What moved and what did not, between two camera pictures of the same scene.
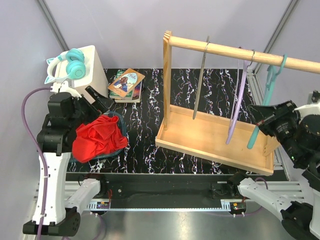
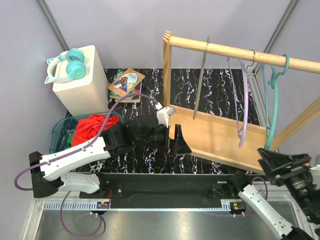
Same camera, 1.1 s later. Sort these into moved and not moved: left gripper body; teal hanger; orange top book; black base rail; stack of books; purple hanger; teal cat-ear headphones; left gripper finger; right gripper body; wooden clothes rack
Moved: right gripper body; teal hanger; purple hanger; left gripper body; left gripper finger
Not moved: stack of books; black base rail; wooden clothes rack; teal cat-ear headphones; orange top book
